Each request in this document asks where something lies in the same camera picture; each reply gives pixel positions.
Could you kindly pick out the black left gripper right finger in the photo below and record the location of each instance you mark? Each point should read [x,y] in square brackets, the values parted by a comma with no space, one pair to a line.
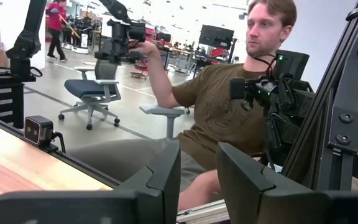
[247,189]

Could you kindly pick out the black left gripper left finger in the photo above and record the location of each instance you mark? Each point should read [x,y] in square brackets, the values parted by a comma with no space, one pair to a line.
[163,177]

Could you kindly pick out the person's forearm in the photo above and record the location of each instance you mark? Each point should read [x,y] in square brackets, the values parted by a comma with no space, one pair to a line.
[158,81]

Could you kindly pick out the grey office chair armrest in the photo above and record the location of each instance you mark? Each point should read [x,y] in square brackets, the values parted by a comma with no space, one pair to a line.
[163,110]

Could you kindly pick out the person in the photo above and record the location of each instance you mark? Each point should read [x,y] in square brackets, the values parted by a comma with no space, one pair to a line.
[55,21]
[222,105]

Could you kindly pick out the blue-seated office chair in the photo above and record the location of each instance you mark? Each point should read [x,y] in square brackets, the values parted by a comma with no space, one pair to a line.
[84,87]

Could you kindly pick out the person's hand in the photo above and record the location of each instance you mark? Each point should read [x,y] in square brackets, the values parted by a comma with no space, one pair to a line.
[145,49]

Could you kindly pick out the black monitor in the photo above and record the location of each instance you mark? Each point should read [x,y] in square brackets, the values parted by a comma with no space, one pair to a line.
[216,36]

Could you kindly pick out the silver aluminium rail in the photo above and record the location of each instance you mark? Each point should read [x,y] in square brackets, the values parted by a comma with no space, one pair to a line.
[204,213]

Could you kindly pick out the small grey table camera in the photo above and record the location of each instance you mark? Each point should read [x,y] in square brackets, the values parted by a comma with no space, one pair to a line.
[37,130]

